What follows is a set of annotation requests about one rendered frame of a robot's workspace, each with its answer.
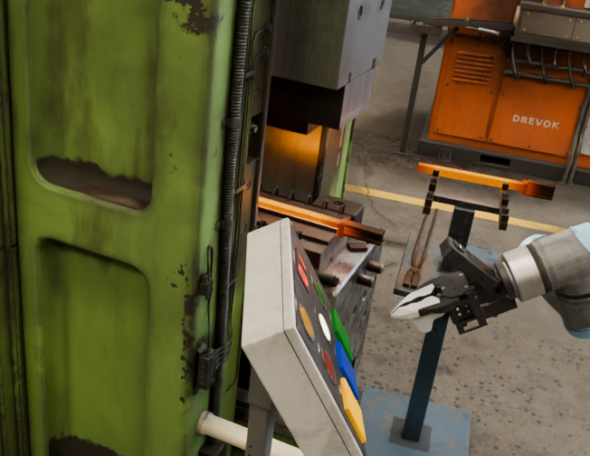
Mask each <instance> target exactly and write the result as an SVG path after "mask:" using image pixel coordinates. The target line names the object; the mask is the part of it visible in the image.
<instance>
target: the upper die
mask: <svg viewBox="0 0 590 456"><path fill-rule="evenodd" d="M374 73H375V67H372V68H371V69H370V70H369V71H366V72H365V73H363V74H362V75H360V76H358V77H357V78H355V79H354V80H352V81H351V82H348V83H347V84H346V85H344V86H343V87H341V88H340V89H338V90H332V89H328V88H323V87H320V86H315V85H311V84H308V83H303V82H299V81H292V80H288V79H283V78H280V77H275V76H271V87H270V97H269V106H268V113H271V114H274V115H278V116H282V117H285V118H289V119H296V120H300V121H304V122H308V123H311V124H315V125H319V126H322V127H326V128H333V129H336V130H340V129H341V128H343V127H344V126H346V124H347V123H349V122H350V121H351V120H352V119H354V118H355V117H357V116H358V115H359V114H361V113H362V112H363V111H365V110H366V109H367V108H368V107H369V101H370V96H371V90H372V84H373V79H374Z"/></svg>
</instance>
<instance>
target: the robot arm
mask: <svg viewBox="0 0 590 456"><path fill-rule="evenodd" d="M439 246H440V250H441V255H442V257H443V258H444V259H445V260H446V261H447V262H449V263H450V264H452V265H453V266H454V267H456V268H457V269H458V270H460V271H456V272H453V273H449V274H445V275H443V276H441V277H437V278H434V279H431V280H428V281H427V282H426V283H424V284H422V285H421V286H419V287H418V288H416V289H415V290H413V291H412V293H410V294H409V295H407V296H406V297H405V298H404V299H403V300H402V301H401V302H400V303H399V304H398V305H397V306H396V307H395V308H394V309H393V310H392V311H391V313H390V315H391V318H394V319H407V318H408V319H410V320H411V321H412V323H413V324H414V325H415V326H416V327H417V328H418V330H419V331H420V332H422V333H427V332H429V331H431V330H432V327H433V321H434V320H435V319H436V318H439V317H441V316H443V315H444V313H446V312H449V315H450V317H451V320H452V323H453V324H454V325H456V327H457V329H458V332H459V334H460V335H462V334H465V333H467V332H470V331H473V330H475V329H477V328H482V327H484V326H487V325H488V323H487V320H486V319H487V318H491V317H494V316H497V315H499V314H501V313H504V312H507V311H510V310H512V309H516V308H517V307H518V306H517V303H516V301H515V299H516V298H517V297H518V299H519V300H520V301H521V302H524V301H527V300H529V299H534V298H536V297H538V296H542V297H543V298H544V299H545V301H546V302H547V303H548V304H549V305H550V306H551V307H552V308H553V309H554V310H555V311H557V312H558V313H559V314H560V316H561V317H562V319H563V326H564V327H565V329H566V331H567V332H568V333H569V334H570V335H571V336H573V337H577V338H582V339H590V223H582V224H579V225H577V226H570V228H568V229H566V230H564V231H561V232H559V233H555V234H552V235H549V236H546V235H543V234H535V235H532V236H529V237H528V238H527V239H526V240H524V241H523V242H522V243H521V244H520V246H519V247H518V248H516V249H513V250H511V251H508V252H504V253H502V254H501V260H499V261H495V262H493V263H494V267H495V270H496V272H494V270H493V269H492V268H490V267H489V266H488V265H486V264H485V263H484V262H482V261H481V260H480V259H478V258H477V257H476V256H474V255H473V254H472V253H471V252H469V251H468V250H466V249H465V248H464V247H463V246H462V245H461V244H460V243H459V242H457V241H456V240H454V239H453V238H451V237H450V236H448V237H447V238H446V239H445V240H444V241H443V242H442V243H441V244H440V245H439ZM437 293H442V294H441V295H439V294H437ZM475 319H477V320H478V323H479V325H478V326H477V327H474V328H470V329H467V330H464V327H467V326H468V325H467V323H468V322H471V321H473V320H475Z"/></svg>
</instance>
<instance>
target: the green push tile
mask: <svg viewBox="0 0 590 456"><path fill-rule="evenodd" d="M331 317H332V324H333V330H334V333H335V335H336V337H337V339H338V340H339V341H340V343H341V345H342V347H343V348H344V350H345V352H346V354H347V357H348V359H349V361H350V363H352V362H353V357H352V352H351V346H350V342H349V337H348V335H347V332H346V330H345V328H344V326H343V324H342V322H341V320H340V318H339V316H338V313H337V312H336V310H335V309H331Z"/></svg>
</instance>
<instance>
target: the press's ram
mask: <svg viewBox="0 0 590 456"><path fill-rule="evenodd" d="M391 4H392V0H279V7H278V16H277V25H276V34H275V44H274V52H273V61H272V70H271V76H275V77H280V78H283V79H288V80H292V81H299V82H303V83H308V84H311V85H315V86H320V87H323V88H328V89H332V90H338V89H340V88H341V87H343V86H344V85H346V84H347V83H348V82H351V81H352V80H354V79H355V78H357V77H358V76H360V75H362V74H363V73H365V72H366V71H369V70H370V69H371V68H372V67H375V66H377V65H378V64H379V63H380V62H381V61H382V58H383V52H384V47H385V37H386V31H387V26H388V20H389V15H390V9H391Z"/></svg>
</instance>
